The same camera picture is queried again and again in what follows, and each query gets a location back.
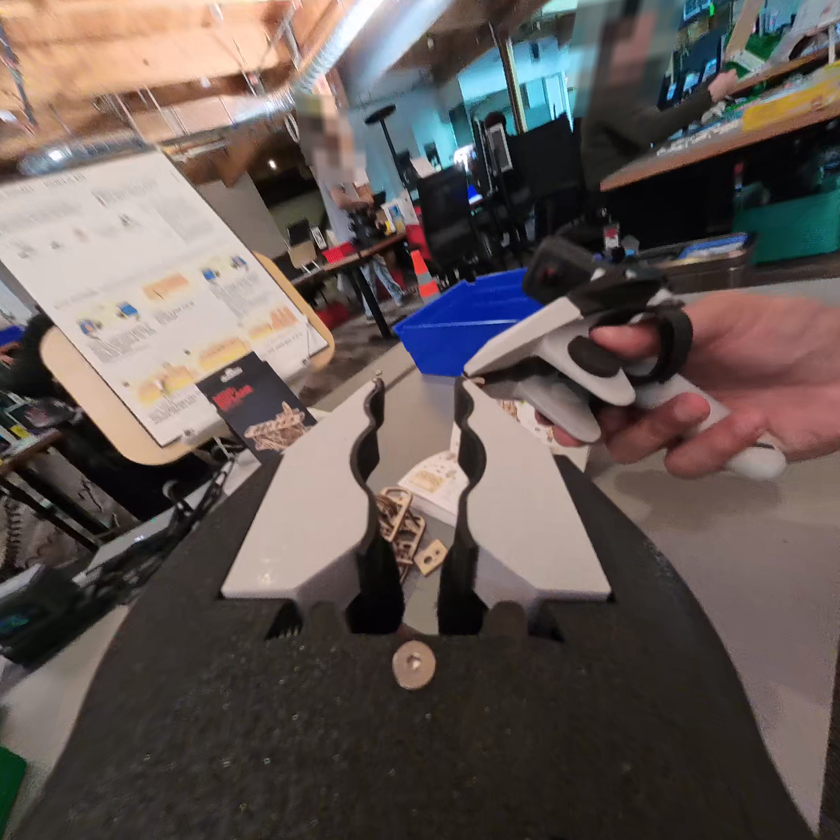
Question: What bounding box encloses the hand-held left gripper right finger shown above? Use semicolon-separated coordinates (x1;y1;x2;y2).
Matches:
437;378;614;636

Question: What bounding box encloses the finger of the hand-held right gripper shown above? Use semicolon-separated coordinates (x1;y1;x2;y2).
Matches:
482;375;603;445
461;302;587;383

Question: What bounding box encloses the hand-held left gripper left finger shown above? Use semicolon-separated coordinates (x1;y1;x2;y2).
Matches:
220;377;406;635

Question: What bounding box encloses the grey desk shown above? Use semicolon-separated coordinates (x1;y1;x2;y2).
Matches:
0;279;840;840

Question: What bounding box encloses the person's right hand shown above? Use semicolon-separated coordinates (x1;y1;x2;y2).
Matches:
535;292;840;480

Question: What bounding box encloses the blue plastic bin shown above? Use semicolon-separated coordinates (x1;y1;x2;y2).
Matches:
392;266;547;377

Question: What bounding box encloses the wooden biplane model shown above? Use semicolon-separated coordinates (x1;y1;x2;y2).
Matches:
374;487;427;584

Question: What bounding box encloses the open instruction booklet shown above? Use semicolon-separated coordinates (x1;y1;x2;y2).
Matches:
399;392;560;517

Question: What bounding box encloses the dark flat tray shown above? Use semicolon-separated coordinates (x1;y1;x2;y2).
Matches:
640;233;756;293

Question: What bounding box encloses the orange traffic cone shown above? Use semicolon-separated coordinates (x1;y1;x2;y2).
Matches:
410;249;442;301

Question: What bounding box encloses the black model kit box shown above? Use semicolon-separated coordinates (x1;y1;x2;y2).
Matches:
196;353;317;460

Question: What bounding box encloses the black office chair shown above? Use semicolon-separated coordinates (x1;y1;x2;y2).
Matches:
416;167;490;280

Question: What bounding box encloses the long wooden table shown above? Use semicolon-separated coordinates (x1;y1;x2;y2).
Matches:
600;62;840;193

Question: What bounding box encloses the green storage crate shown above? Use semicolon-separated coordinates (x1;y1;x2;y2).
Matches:
730;190;840;265

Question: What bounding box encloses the wooden poster board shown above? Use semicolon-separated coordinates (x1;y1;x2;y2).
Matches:
39;251;337;466

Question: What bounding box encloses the black floor lamp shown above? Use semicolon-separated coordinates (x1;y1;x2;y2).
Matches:
364;104;403;175

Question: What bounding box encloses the white instruction poster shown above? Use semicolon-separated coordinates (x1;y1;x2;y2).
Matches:
0;147;329;447

